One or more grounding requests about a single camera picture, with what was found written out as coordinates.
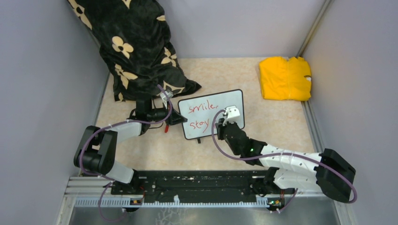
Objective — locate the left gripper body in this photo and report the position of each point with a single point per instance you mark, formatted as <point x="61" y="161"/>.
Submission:
<point x="169" y="120"/>

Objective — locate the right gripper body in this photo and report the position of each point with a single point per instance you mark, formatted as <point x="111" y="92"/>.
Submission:
<point x="221" y="135"/>

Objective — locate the black framed whiteboard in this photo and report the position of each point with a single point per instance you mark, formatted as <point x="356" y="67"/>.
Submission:
<point x="200" y="111"/>

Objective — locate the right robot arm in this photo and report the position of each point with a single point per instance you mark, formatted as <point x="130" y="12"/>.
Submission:
<point x="293" y="169"/>

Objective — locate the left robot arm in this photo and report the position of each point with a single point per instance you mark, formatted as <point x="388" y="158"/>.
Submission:
<point x="96" y="152"/>

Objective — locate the yellow folded cloth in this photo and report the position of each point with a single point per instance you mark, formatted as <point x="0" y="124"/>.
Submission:
<point x="285" y="79"/>

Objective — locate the black floral blanket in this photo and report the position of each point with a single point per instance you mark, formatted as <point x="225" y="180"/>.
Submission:
<point x="135" y="43"/>

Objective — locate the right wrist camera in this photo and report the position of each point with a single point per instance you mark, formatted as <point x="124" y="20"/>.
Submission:
<point x="231" y="115"/>

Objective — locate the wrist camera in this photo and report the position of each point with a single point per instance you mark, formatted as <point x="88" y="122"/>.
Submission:
<point x="231" y="115"/>
<point x="165" y="96"/>

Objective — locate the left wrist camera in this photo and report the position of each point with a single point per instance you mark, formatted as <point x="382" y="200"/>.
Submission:
<point x="165" y="96"/>

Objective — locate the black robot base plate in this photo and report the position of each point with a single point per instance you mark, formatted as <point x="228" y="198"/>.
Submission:
<point x="201" y="187"/>

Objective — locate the aluminium side rail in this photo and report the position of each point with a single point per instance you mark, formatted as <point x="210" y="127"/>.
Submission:
<point x="314" y="133"/>

